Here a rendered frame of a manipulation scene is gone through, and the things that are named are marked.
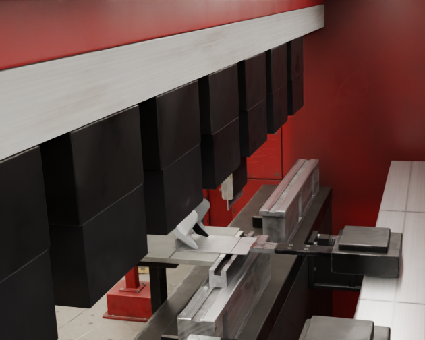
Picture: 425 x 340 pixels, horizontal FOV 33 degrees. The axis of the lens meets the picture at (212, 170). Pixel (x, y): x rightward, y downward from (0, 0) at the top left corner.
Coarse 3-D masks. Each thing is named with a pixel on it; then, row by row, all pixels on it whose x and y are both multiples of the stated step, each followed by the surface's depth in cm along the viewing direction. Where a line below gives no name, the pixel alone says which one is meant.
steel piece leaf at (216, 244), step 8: (176, 240) 127; (200, 240) 132; (208, 240) 131; (216, 240) 131; (224, 240) 131; (232, 240) 131; (176, 248) 127; (184, 248) 128; (192, 248) 128; (200, 248) 128; (208, 248) 127; (216, 248) 127; (224, 248) 127; (232, 248) 127
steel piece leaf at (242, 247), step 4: (240, 240) 131; (244, 240) 131; (248, 240) 131; (252, 240) 130; (236, 244) 129; (240, 244) 129; (244, 244) 129; (248, 244) 128; (236, 248) 127; (240, 248) 127; (244, 248) 127; (248, 248) 126; (232, 252) 125; (236, 252) 125; (240, 252) 125; (244, 252) 125
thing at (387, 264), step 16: (336, 240) 123; (352, 240) 119; (368, 240) 118; (384, 240) 118; (400, 240) 121; (336, 256) 117; (352, 256) 116; (368, 256) 116; (384, 256) 115; (400, 256) 118; (336, 272) 118; (352, 272) 117; (368, 272) 116; (384, 272) 115
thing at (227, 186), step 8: (240, 160) 126; (240, 168) 126; (232, 176) 121; (240, 176) 126; (224, 184) 122; (232, 184) 122; (240, 184) 127; (224, 192) 122; (232, 192) 122; (240, 192) 130; (232, 200) 125
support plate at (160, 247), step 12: (216, 228) 139; (228, 228) 138; (156, 240) 133; (168, 240) 133; (156, 252) 127; (168, 252) 127; (180, 252) 127; (192, 252) 126; (204, 252) 126; (192, 264) 123; (204, 264) 122
